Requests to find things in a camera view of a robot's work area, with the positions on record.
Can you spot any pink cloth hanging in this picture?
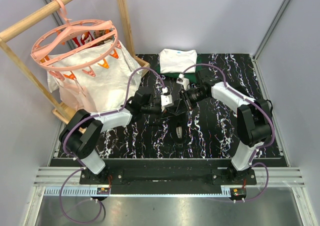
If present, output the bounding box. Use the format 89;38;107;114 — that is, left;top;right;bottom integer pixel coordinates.
59;81;97;112

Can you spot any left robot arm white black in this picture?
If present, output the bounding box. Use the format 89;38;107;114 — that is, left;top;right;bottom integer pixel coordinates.
59;87;172;184

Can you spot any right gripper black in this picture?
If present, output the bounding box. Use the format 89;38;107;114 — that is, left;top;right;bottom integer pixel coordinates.
175;88;208;116

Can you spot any pink round clip hanger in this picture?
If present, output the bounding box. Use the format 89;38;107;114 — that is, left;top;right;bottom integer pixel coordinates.
31;0;121;81

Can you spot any white cloth hanging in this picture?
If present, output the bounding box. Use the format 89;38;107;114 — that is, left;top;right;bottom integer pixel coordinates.
47;46;142;113

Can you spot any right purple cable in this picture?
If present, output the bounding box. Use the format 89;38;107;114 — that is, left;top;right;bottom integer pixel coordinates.
178;63;276;202

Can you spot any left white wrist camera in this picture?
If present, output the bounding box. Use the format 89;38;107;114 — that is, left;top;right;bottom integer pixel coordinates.
160;87;174;111

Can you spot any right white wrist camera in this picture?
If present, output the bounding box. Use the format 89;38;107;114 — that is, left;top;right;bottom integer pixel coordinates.
176;73;190;91

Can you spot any folded white t-shirt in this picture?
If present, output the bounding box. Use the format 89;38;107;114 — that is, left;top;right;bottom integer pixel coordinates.
159;49;198;74

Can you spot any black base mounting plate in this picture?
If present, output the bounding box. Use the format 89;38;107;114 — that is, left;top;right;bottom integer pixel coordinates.
79;159;257;196

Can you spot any folded green garment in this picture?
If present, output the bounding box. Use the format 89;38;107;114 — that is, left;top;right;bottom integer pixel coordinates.
155;54;202;84

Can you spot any aluminium rail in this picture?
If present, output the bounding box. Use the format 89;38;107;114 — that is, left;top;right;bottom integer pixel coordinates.
33;167;305;198

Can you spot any purple cable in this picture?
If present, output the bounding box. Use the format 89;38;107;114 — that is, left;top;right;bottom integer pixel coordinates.
178;63;276;202
58;67;169;224

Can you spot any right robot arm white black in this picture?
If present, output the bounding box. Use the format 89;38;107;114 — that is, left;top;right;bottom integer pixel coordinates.
176;68;274;185

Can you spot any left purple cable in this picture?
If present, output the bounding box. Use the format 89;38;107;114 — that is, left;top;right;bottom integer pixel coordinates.
58;67;169;224

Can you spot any wooden drying rack frame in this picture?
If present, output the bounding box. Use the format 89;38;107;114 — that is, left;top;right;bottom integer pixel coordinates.
0;0;151;126

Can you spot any black canvas sneaker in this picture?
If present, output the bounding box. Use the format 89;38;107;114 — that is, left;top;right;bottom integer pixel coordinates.
161;106;189;145

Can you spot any black shoelace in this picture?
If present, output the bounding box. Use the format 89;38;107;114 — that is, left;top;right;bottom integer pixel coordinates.
171;98;188;115

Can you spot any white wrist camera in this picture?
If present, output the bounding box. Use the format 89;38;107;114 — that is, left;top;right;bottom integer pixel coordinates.
176;73;190;91
160;87;174;111

